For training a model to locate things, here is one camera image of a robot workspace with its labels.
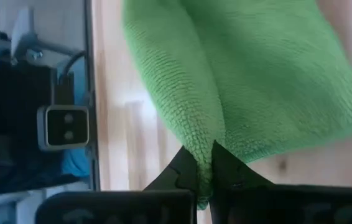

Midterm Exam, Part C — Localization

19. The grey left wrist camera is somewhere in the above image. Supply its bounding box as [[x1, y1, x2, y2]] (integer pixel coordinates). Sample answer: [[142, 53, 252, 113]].
[[37, 105, 90, 152]]

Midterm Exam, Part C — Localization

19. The black aluminium table frame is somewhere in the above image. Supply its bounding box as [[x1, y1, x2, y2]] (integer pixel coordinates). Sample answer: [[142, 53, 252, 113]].
[[83, 0, 101, 191]]

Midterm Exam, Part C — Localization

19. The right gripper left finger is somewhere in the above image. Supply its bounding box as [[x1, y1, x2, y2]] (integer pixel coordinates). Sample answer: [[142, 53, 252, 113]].
[[35, 145, 199, 224]]

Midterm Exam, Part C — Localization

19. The green microfiber towel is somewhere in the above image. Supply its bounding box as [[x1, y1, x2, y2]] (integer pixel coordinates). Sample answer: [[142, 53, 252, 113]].
[[121, 0, 352, 210]]

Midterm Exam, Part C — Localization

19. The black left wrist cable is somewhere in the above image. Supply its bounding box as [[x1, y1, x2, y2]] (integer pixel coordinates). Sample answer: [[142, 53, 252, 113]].
[[54, 49, 87, 106]]

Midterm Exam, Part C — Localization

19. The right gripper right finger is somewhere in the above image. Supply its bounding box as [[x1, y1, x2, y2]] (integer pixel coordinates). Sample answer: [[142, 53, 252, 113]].
[[210, 140, 352, 224]]

